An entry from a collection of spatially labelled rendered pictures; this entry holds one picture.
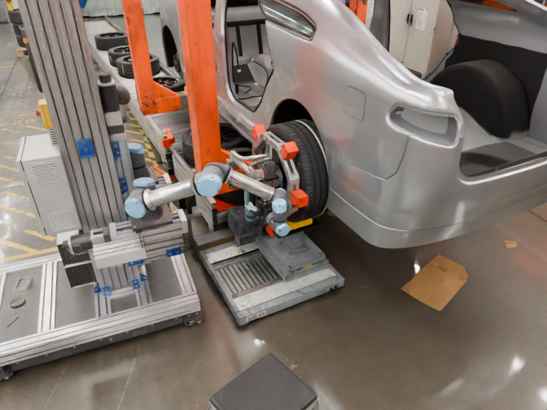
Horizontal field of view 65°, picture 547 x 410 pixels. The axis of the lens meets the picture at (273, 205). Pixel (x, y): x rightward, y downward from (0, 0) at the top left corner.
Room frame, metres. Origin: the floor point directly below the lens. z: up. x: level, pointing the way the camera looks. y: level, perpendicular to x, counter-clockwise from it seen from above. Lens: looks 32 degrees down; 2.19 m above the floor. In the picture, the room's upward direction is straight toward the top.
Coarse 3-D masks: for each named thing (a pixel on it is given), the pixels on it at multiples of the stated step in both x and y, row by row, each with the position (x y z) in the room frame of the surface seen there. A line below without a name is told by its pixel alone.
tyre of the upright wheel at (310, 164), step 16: (272, 128) 2.60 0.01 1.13; (288, 128) 2.49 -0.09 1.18; (304, 128) 2.50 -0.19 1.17; (304, 144) 2.36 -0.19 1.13; (304, 160) 2.28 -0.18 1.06; (320, 160) 2.31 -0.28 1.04; (304, 176) 2.24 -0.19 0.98; (320, 176) 2.27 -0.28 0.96; (304, 192) 2.23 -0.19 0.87; (320, 192) 2.25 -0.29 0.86; (304, 208) 2.22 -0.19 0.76; (320, 208) 2.28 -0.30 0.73
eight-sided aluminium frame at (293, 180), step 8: (264, 136) 2.52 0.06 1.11; (272, 136) 2.51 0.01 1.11; (256, 144) 2.63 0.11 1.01; (264, 144) 2.62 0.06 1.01; (272, 144) 2.42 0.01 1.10; (280, 144) 2.38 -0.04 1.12; (256, 152) 2.68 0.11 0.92; (280, 160) 2.33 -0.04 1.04; (288, 160) 2.33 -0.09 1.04; (256, 168) 2.67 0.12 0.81; (288, 168) 2.27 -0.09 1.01; (288, 176) 2.23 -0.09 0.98; (296, 176) 2.25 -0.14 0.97; (288, 184) 2.23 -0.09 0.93; (296, 184) 2.23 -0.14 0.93; (288, 192) 2.24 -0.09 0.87; (264, 200) 2.54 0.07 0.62; (288, 200) 2.23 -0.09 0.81; (288, 208) 2.22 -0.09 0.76; (296, 208) 2.24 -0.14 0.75
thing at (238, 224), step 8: (232, 208) 2.77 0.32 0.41; (240, 208) 2.77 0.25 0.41; (232, 216) 2.69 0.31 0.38; (240, 216) 2.66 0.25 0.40; (232, 224) 2.67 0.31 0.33; (240, 224) 2.64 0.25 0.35; (248, 224) 2.67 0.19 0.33; (256, 224) 2.72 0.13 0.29; (240, 232) 2.64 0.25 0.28; (248, 232) 2.67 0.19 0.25; (256, 232) 2.89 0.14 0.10; (240, 240) 2.79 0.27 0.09; (248, 240) 2.79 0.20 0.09
